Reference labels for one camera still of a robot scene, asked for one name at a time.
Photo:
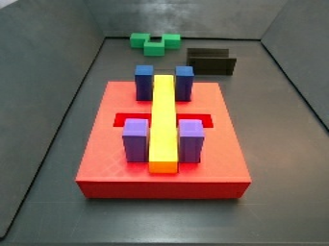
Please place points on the green U-shaped block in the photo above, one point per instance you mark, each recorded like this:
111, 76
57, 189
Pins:
154, 48

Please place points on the red base board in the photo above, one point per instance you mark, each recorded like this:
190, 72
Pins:
218, 176

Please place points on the yellow long bar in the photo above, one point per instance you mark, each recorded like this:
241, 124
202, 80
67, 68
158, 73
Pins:
164, 131

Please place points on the purple right post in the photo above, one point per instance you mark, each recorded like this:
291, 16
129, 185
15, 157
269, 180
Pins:
192, 137

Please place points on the purple post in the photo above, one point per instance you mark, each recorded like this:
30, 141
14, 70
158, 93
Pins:
192, 137
136, 139

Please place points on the purple left post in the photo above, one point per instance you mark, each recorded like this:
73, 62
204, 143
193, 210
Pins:
136, 139

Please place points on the dark blue right post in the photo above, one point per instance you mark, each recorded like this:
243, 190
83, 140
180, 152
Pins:
184, 83

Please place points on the dark blue post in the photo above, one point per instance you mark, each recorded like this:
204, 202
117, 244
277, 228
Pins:
144, 82
184, 83

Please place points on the dark blue left post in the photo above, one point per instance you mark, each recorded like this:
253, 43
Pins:
144, 82

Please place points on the black fixture bracket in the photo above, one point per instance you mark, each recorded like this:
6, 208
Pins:
210, 61

